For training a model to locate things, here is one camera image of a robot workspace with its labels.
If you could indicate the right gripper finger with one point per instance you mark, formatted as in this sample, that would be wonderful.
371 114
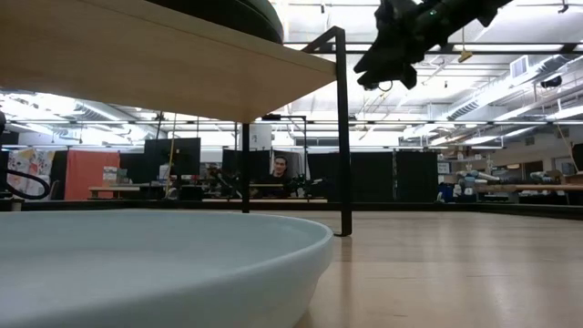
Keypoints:
380 68
409 75

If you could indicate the sage green plate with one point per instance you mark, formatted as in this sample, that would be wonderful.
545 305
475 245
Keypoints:
237 13

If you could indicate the light blue plate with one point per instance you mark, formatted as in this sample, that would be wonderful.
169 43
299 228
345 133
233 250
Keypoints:
136 273

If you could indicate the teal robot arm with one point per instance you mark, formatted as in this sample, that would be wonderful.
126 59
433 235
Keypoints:
476 176

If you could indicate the wooden shelf with black legs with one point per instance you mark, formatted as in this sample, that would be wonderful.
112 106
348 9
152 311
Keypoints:
136 59

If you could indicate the yellow hanging tag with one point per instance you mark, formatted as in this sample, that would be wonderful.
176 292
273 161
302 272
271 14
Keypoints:
465 56

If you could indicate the black partition panels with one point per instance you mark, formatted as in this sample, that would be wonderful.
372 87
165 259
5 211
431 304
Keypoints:
410 177

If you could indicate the person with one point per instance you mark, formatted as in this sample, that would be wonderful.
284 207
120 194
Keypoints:
280 168

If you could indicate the black ceiling lamp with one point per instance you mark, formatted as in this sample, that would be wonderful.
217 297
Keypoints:
551 82

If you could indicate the long wooden table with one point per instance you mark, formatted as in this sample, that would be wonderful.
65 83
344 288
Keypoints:
273 186

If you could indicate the wooden top workbench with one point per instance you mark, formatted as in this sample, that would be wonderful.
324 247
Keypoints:
524 187

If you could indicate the low wooden bench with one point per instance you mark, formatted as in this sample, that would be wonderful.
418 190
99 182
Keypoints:
114 188

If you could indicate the orange-red partition panel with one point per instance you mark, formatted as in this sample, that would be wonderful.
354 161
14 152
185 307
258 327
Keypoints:
91 175

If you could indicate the colourful printed curtain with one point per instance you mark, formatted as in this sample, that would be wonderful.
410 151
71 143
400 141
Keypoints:
27 164

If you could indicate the silver ceiling air duct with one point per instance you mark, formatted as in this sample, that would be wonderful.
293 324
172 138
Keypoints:
483 102

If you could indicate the black table frame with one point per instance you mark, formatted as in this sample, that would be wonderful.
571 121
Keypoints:
455 207

